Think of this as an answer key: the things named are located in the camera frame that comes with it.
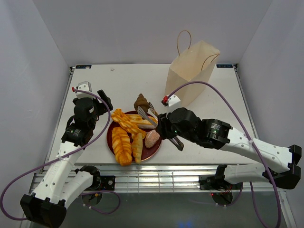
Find twisted orange pastry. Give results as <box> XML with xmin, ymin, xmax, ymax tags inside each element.
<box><xmin>111</xmin><ymin>109</ymin><xmax>141</xmax><ymax>135</ymax></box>

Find beige paper bag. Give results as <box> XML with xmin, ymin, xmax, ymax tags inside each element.
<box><xmin>164</xmin><ymin>30</ymin><xmax>220</xmax><ymax>107</ymax></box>

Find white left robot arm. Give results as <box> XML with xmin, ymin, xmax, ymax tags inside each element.
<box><xmin>20</xmin><ymin>86</ymin><xmax>113</xmax><ymax>228</ymax></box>

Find aluminium table front rail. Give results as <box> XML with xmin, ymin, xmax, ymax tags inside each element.
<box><xmin>30</xmin><ymin>163</ymin><xmax>281</xmax><ymax>193</ymax></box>

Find long white baguette roll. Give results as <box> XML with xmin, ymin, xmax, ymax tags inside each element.
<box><xmin>127</xmin><ymin>114</ymin><xmax>155</xmax><ymax>129</ymax></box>

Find metal tongs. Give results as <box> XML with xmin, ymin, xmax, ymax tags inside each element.
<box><xmin>137</xmin><ymin>102</ymin><xmax>184</xmax><ymax>151</ymax></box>

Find dark red round plate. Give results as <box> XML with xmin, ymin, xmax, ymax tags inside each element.
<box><xmin>106</xmin><ymin>111</ymin><xmax>162</xmax><ymax>162</ymax></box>

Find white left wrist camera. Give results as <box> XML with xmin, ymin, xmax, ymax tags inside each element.
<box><xmin>72</xmin><ymin>81</ymin><xmax>93</xmax><ymax>99</ymax></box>

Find braided orange danish pastry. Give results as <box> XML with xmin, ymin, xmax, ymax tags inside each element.
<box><xmin>112</xmin><ymin>127</ymin><xmax>133</xmax><ymax>166</ymax></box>

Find pink sugared bun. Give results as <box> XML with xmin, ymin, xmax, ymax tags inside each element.
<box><xmin>145</xmin><ymin>130</ymin><xmax>160</xmax><ymax>149</ymax></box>

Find brown chocolate croissant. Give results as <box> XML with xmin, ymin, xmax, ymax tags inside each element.
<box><xmin>133</xmin><ymin>94</ymin><xmax>150</xmax><ymax>113</ymax></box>

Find small pale baguette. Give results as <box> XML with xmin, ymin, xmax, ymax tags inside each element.
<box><xmin>131</xmin><ymin>133</ymin><xmax>143</xmax><ymax>164</ymax></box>

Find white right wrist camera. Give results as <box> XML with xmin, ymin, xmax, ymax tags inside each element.
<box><xmin>161</xmin><ymin>94</ymin><xmax>181</xmax><ymax>108</ymax></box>

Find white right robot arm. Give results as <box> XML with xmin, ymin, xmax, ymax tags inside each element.
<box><xmin>156</xmin><ymin>107</ymin><xmax>302</xmax><ymax>190</ymax></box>

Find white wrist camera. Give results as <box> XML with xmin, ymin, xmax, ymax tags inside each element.
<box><xmin>161</xmin><ymin>94</ymin><xmax>181</xmax><ymax>108</ymax></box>
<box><xmin>72</xmin><ymin>81</ymin><xmax>93</xmax><ymax>99</ymax></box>

